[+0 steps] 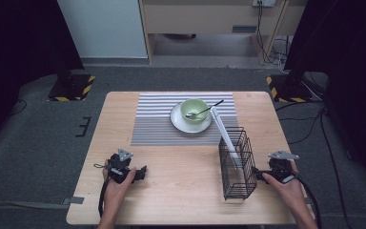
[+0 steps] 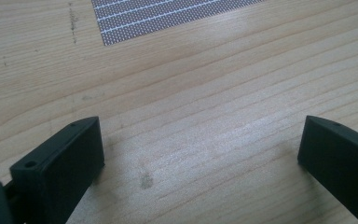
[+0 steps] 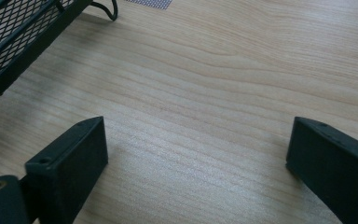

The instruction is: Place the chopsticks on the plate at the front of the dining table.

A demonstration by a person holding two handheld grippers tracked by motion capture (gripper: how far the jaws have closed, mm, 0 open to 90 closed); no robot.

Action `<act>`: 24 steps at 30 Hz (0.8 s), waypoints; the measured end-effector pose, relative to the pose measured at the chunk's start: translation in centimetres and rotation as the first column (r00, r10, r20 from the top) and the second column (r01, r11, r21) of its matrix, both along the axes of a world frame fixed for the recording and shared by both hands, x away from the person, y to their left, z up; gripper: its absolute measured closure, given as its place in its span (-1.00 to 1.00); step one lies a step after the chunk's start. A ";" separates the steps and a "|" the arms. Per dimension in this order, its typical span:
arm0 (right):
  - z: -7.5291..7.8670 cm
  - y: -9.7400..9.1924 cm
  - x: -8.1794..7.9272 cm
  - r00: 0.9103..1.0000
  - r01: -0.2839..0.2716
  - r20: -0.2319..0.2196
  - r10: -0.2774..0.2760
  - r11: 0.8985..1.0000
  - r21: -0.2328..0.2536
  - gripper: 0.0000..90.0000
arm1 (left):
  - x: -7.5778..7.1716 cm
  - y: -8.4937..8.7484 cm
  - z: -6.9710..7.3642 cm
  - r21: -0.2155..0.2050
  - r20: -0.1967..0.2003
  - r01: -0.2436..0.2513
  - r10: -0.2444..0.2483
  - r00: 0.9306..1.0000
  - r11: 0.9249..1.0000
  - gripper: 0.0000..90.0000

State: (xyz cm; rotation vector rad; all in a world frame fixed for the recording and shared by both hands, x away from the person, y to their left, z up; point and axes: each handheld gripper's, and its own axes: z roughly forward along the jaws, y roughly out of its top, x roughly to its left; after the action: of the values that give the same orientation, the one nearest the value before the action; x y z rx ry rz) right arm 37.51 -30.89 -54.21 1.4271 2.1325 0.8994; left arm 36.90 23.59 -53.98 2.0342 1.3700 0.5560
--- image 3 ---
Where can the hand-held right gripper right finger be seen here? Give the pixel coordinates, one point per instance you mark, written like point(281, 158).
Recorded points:
point(332, 168)

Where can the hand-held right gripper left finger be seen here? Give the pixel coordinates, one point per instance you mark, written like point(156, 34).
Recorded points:
point(68, 174)

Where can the grey striped placemat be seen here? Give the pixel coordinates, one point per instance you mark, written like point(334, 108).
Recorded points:
point(150, 3)

